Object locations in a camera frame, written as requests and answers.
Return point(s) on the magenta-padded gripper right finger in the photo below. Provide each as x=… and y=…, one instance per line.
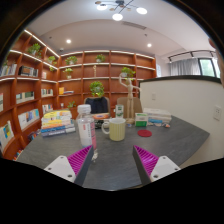
x=163, y=166

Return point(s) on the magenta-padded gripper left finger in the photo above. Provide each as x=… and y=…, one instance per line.
x=60, y=166

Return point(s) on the clear plastic water bottle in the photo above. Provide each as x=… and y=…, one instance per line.
x=86, y=130

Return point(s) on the flat round red coaster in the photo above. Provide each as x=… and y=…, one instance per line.
x=144, y=133

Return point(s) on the colourful stack of books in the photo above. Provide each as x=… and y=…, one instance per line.
x=57, y=124

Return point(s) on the green and white box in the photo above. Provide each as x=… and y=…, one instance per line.
x=141, y=120

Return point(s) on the yellow striped mug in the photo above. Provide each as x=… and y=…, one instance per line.
x=117, y=130

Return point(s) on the tan chair back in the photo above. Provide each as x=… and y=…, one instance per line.
x=138, y=106

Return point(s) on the green and white carton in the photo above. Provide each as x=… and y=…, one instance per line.
x=119, y=111

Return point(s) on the dark office chair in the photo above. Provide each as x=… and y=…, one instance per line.
x=97, y=105

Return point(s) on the wooden artist mannequin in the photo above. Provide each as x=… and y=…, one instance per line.
x=129, y=100

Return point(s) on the wooden shelf unit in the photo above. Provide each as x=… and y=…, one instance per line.
x=30, y=90

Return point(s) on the window with grey curtain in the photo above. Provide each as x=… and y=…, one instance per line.
x=186, y=67

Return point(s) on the person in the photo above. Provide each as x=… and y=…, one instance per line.
x=219, y=63

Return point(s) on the recessed ceiling light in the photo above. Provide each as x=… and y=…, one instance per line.
x=149, y=45
x=68, y=41

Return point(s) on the ceiling air vent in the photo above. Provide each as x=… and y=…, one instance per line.
x=134, y=25

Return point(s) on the branched ceiling chandelier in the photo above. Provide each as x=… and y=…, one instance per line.
x=117, y=16

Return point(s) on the small white wall outlet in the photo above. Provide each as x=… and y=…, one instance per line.
x=153, y=96

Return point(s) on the large white wall outlet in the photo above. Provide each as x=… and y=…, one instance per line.
x=217, y=112

